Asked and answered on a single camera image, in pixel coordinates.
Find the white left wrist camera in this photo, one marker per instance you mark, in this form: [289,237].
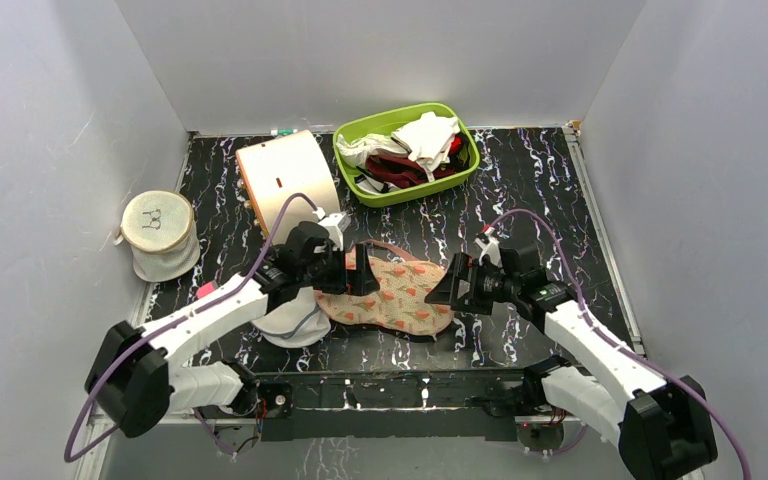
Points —
[335,224]

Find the dark red garment in basket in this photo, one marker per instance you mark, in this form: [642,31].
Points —
[387,174]

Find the floral mesh laundry bag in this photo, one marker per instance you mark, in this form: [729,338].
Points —
[399,304]

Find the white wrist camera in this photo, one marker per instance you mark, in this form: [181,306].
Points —
[489,247]
[335,224]

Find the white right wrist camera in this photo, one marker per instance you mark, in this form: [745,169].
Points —
[489,247]

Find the white cloth in basket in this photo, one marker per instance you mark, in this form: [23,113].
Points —
[428,140]

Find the white cylindrical mesh laundry bag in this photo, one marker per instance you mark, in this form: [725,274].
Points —
[160,228]

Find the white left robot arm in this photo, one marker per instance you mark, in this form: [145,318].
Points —
[139,374]

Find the cream toy washing machine drum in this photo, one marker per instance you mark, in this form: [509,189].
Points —
[275,169]

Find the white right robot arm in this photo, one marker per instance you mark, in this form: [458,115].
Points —
[659,430]

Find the pink and grey small block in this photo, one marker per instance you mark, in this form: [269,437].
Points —
[206,289]

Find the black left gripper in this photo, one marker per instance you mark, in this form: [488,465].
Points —
[357,283]

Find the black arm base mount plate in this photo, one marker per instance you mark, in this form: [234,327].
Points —
[484,403]

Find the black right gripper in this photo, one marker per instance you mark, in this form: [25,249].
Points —
[465,285]

